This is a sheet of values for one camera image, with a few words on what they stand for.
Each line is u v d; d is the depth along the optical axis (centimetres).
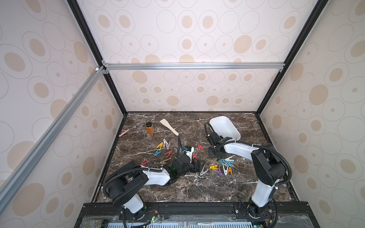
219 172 87
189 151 77
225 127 110
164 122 114
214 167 89
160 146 99
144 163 91
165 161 92
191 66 166
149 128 100
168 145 99
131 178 50
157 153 95
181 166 66
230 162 91
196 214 73
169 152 94
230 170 87
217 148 70
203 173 87
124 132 106
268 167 49
